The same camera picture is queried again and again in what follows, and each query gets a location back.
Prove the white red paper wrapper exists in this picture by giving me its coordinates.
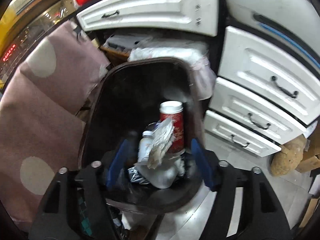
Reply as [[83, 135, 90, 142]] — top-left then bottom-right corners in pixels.
[[147, 118, 174, 169]]

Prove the dark brown trash bin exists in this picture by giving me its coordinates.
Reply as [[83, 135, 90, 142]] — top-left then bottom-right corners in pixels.
[[79, 57, 203, 215]]

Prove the green argyle cloth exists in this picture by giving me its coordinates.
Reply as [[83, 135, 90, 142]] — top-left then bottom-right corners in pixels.
[[78, 196, 93, 237]]

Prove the brown burlap sack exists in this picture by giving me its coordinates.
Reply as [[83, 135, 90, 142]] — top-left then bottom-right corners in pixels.
[[270, 134, 307, 177]]

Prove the pink polka dot tablecloth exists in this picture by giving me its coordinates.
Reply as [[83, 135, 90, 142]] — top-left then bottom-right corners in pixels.
[[1, 21, 109, 231]]

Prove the black and white carton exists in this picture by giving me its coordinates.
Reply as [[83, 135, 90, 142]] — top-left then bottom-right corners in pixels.
[[127, 166, 150, 185]]

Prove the white bottom drawer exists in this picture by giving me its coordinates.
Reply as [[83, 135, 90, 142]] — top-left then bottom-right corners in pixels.
[[204, 110, 281, 157]]

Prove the white middle drawer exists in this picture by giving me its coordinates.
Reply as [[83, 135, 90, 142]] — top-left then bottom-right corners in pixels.
[[209, 77, 306, 145]]

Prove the small white drink bottle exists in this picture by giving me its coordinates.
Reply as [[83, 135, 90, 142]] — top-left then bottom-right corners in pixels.
[[138, 131, 153, 162]]

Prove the red can white lid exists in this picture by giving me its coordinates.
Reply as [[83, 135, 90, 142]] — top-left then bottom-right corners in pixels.
[[159, 101, 185, 156]]

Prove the white top right drawer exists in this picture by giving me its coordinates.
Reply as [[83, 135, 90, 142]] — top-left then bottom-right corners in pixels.
[[219, 26, 319, 125]]

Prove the white plastic bag roll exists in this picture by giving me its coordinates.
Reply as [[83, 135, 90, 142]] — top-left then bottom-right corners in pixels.
[[128, 39, 216, 100]]

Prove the white long drawer front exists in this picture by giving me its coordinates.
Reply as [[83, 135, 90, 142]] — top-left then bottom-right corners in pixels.
[[76, 0, 219, 37]]

